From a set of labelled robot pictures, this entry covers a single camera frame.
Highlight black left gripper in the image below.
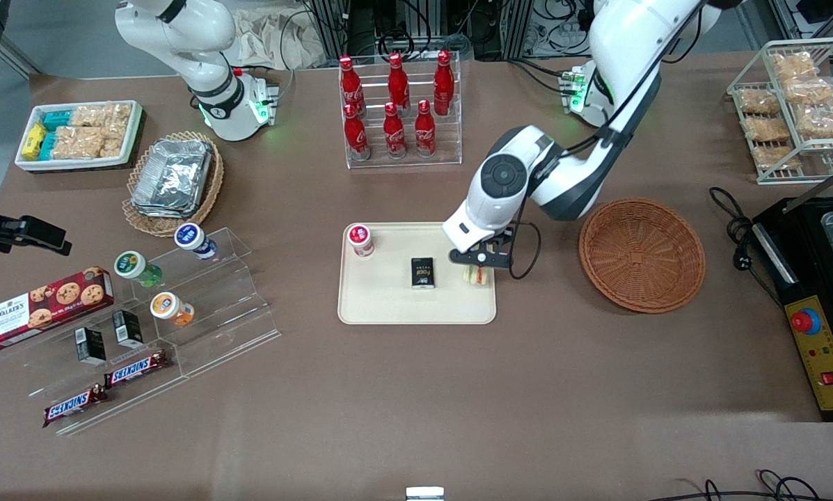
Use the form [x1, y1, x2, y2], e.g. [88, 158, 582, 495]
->
[450, 233, 514, 282]

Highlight white rectangular snack tray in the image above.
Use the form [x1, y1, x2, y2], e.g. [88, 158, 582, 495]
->
[15, 100, 144, 173]

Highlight beige plastic serving tray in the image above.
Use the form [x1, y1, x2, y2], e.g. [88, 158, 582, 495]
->
[338, 221, 498, 326]

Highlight round brown wicker basket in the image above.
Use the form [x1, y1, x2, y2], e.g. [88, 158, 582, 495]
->
[578, 198, 706, 315]

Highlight oval tan wicker basket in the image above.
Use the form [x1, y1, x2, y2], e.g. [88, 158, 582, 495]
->
[122, 131, 225, 238]

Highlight red Walkers cookie box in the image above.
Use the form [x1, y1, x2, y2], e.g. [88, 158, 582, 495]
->
[0, 267, 115, 350]

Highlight yellow snack pack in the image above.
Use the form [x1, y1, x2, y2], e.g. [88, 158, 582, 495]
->
[23, 124, 48, 161]

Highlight green lid yogurt cup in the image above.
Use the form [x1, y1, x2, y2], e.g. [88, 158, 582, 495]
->
[114, 250, 163, 289]

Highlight red lid yogurt cup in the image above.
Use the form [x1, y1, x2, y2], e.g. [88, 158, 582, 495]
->
[347, 223, 376, 258]

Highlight small black box white label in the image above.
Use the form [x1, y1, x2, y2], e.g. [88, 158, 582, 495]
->
[112, 310, 145, 349]
[75, 327, 107, 366]

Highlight clear acrylic bottle rack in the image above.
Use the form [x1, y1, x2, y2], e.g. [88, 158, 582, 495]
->
[338, 50, 463, 170]

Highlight silver foil container stack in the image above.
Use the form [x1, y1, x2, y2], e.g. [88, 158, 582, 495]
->
[132, 139, 214, 219]

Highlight orange lid yogurt cup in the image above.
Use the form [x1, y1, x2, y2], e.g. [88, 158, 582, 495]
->
[150, 292, 196, 328]

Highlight red cola bottle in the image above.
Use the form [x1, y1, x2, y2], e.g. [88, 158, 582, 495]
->
[415, 100, 437, 158]
[339, 56, 367, 116]
[388, 53, 411, 112]
[383, 102, 407, 159]
[344, 103, 371, 161]
[434, 50, 455, 116]

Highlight blue lid yogurt cup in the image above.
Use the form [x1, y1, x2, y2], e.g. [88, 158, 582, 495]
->
[174, 223, 218, 261]

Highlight Snickers chocolate bar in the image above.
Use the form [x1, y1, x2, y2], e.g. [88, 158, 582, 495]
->
[103, 350, 170, 388]
[42, 385, 108, 428]

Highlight clear acrylic step stand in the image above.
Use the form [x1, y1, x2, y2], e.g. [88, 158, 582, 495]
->
[2, 226, 281, 438]

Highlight crumpled beige cloth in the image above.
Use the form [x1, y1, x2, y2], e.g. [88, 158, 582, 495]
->
[232, 8, 328, 70]

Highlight black machine with yellow panel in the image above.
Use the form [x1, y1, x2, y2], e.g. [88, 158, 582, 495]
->
[750, 197, 833, 422]

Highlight grey metal bar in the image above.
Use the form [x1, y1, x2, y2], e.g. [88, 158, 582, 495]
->
[782, 162, 833, 214]

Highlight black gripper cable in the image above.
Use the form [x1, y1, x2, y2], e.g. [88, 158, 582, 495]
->
[508, 70, 662, 281]

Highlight black arm base cable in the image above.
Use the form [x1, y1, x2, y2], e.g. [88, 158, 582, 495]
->
[507, 58, 571, 93]

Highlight black power cable with plug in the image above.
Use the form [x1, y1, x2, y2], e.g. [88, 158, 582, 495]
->
[708, 186, 786, 307]

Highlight aluminium frame rack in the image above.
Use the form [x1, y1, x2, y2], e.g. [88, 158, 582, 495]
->
[308, 0, 535, 62]

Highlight white wire rack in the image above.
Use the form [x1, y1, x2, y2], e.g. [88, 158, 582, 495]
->
[727, 38, 833, 185]

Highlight black floor cables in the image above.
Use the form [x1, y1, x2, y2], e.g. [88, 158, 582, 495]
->
[649, 470, 833, 501]

